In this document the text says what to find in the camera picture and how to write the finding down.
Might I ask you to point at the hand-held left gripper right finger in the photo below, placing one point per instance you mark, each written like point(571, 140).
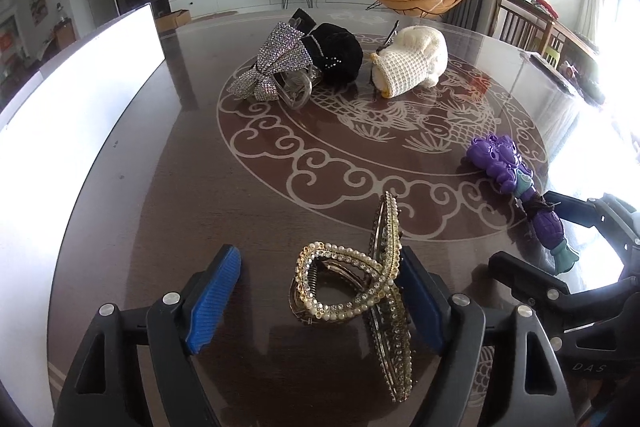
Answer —
point(422, 302)

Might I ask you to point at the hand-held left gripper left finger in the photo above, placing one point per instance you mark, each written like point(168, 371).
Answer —
point(212, 302)

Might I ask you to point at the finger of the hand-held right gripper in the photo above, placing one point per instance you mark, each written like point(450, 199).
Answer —
point(525, 277)
point(575, 209)

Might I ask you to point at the gold rhinestone long hair clip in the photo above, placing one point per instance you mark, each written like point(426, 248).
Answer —
point(395, 347)

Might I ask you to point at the purple toy wand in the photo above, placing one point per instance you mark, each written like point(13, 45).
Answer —
point(500, 162)

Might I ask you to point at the gold pearl hair claw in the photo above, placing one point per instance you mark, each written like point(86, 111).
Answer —
point(345, 254)

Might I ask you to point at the dark patterned glass desktop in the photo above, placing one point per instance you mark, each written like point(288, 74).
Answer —
point(175, 187)

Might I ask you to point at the clear plastic storage box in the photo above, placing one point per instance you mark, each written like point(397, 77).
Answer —
point(550, 79)

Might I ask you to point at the wooden dining chair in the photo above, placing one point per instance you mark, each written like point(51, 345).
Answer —
point(520, 27)

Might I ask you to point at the white partition board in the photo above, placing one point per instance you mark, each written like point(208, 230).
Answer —
point(65, 147)

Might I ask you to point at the cream knitted hair accessory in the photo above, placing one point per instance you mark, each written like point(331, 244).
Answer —
point(415, 57)

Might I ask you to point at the silver rhinestone bow hair clip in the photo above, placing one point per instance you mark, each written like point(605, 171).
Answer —
point(280, 52)

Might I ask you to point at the black velvet hair clip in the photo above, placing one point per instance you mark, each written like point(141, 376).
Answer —
point(340, 52)

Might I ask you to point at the cardboard box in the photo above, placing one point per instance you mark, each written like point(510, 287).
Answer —
point(172, 21)

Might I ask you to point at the framed wall painting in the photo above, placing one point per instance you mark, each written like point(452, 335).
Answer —
point(39, 3)

